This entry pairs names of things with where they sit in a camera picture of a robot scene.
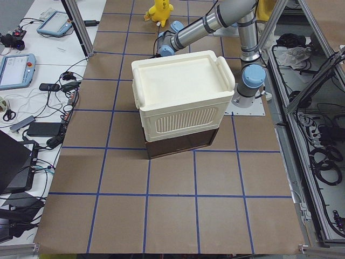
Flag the dark brown wooden drawer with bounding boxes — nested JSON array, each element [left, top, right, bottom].
[[144, 128, 219, 159]]

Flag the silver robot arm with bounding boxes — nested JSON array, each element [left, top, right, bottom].
[[157, 0, 266, 108]]

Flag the cream plastic storage box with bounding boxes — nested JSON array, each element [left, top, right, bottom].
[[132, 50, 235, 142]]

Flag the yellow dinosaur plush toy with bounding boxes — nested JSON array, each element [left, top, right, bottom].
[[144, 0, 174, 28]]

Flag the black power adapter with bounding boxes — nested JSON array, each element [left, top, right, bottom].
[[27, 122, 61, 137]]

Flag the blue teach pendant far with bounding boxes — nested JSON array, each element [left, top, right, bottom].
[[36, 11, 72, 37]]

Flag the blue teach pendant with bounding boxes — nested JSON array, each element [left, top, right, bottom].
[[36, 11, 72, 37], [1, 53, 36, 91]]

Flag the black laptop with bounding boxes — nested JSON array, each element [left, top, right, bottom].
[[1, 132, 38, 194]]

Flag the black scissors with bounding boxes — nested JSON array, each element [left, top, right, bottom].
[[3, 108, 16, 122]]

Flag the blue teach pendant near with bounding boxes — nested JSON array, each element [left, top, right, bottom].
[[1, 53, 36, 91]]

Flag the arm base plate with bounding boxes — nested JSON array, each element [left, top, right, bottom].
[[224, 92, 266, 117]]

